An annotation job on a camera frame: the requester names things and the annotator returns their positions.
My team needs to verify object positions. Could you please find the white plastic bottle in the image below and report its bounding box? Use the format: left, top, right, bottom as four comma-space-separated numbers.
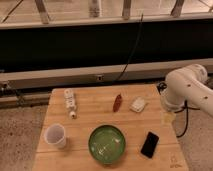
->
64, 88, 77, 119

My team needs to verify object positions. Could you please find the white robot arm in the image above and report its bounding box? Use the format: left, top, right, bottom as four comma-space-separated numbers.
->
160, 64, 213, 117

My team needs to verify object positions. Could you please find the green ceramic bowl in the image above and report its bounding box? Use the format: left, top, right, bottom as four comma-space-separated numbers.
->
88, 125, 126, 165

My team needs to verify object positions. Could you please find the dark red chili pepper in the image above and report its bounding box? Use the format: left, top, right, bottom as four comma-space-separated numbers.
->
113, 94, 122, 112

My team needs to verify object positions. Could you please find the white plastic cup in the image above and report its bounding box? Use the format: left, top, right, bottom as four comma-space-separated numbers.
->
44, 124, 66, 149

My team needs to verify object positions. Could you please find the black smartphone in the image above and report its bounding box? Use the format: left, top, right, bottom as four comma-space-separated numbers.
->
141, 132, 159, 158

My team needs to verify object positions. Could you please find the black hanging cable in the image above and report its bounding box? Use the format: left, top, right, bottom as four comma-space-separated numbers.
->
114, 13, 145, 83

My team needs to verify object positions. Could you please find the black floor cable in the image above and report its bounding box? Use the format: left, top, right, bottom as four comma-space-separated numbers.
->
156, 81, 201, 139

